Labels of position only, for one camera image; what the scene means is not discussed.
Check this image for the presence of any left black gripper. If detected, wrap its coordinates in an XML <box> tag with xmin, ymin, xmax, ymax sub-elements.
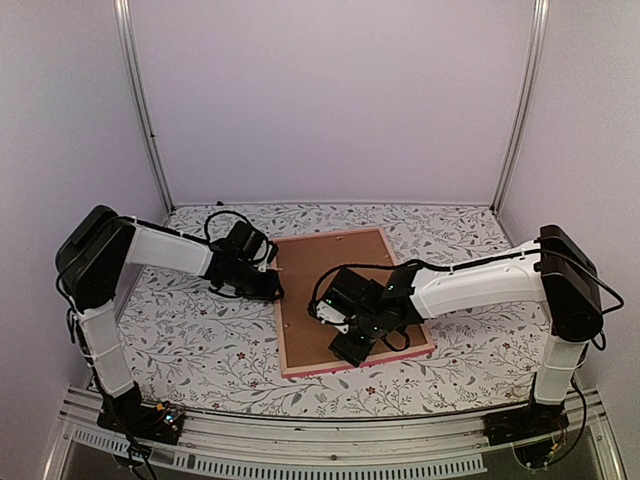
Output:
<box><xmin>229</xmin><ymin>260</ymin><xmax>284</xmax><ymax>302</ymax></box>

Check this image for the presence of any brown cardboard backing board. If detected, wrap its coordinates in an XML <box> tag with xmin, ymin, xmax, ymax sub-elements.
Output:
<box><xmin>274</xmin><ymin>227</ymin><xmax>435</xmax><ymax>378</ymax></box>

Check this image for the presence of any pink wooden picture frame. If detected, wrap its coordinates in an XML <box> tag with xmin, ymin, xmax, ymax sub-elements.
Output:
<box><xmin>274</xmin><ymin>227</ymin><xmax>435</xmax><ymax>378</ymax></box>

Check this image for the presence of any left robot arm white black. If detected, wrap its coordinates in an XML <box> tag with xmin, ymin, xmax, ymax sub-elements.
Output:
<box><xmin>55</xmin><ymin>205</ymin><xmax>284</xmax><ymax>434</ymax></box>

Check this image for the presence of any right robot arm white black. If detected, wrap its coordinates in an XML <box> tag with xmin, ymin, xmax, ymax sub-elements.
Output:
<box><xmin>308</xmin><ymin>225</ymin><xmax>604</xmax><ymax>436</ymax></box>

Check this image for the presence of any floral patterned table mat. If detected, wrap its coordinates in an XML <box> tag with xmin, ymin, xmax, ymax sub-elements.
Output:
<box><xmin>118</xmin><ymin>204</ymin><xmax>549</xmax><ymax>418</ymax></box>

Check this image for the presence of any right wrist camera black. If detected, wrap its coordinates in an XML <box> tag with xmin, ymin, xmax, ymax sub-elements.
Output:
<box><xmin>308</xmin><ymin>268</ymin><xmax>376</xmax><ymax>334</ymax></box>

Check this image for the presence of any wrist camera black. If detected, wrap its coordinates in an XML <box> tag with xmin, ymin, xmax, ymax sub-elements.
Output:
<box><xmin>226</xmin><ymin>221</ymin><xmax>279</xmax><ymax>272</ymax></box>
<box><xmin>308</xmin><ymin>268</ymin><xmax>376</xmax><ymax>334</ymax></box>

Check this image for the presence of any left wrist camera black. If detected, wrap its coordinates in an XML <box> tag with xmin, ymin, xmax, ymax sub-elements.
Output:
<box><xmin>226</xmin><ymin>221</ymin><xmax>279</xmax><ymax>272</ymax></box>

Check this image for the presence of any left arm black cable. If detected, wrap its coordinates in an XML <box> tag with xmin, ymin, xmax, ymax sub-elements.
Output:
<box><xmin>202</xmin><ymin>209</ymin><xmax>251</xmax><ymax>246</ymax></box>

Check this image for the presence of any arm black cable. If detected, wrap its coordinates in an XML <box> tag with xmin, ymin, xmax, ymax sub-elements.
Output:
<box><xmin>202</xmin><ymin>209</ymin><xmax>251</xmax><ymax>246</ymax></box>
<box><xmin>309</xmin><ymin>259</ymin><xmax>626</xmax><ymax>351</ymax></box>

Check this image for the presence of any aluminium front rail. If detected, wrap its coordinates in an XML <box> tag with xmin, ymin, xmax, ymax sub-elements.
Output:
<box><xmin>43</xmin><ymin>387</ymin><xmax>627</xmax><ymax>479</ymax></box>

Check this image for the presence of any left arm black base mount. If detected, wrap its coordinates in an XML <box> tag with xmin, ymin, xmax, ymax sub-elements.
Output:
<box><xmin>97</xmin><ymin>388</ymin><xmax>184</xmax><ymax>445</ymax></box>

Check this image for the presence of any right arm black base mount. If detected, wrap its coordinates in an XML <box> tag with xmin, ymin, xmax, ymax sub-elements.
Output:
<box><xmin>483</xmin><ymin>404</ymin><xmax>569</xmax><ymax>469</ymax></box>

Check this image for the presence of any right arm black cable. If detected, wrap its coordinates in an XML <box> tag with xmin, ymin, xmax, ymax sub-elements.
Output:
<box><xmin>309</xmin><ymin>259</ymin><xmax>626</xmax><ymax>351</ymax></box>

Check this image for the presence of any left aluminium corner post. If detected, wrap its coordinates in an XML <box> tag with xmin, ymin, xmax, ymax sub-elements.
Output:
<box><xmin>113</xmin><ymin>0</ymin><xmax>175</xmax><ymax>213</ymax></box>

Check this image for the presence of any aluminium corner post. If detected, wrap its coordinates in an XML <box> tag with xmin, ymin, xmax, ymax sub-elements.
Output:
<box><xmin>113</xmin><ymin>0</ymin><xmax>175</xmax><ymax>213</ymax></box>
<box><xmin>491</xmin><ymin>0</ymin><xmax>550</xmax><ymax>216</ymax></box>

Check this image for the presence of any right aluminium corner post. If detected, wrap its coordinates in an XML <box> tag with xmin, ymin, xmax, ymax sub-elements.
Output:
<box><xmin>491</xmin><ymin>0</ymin><xmax>550</xmax><ymax>216</ymax></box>

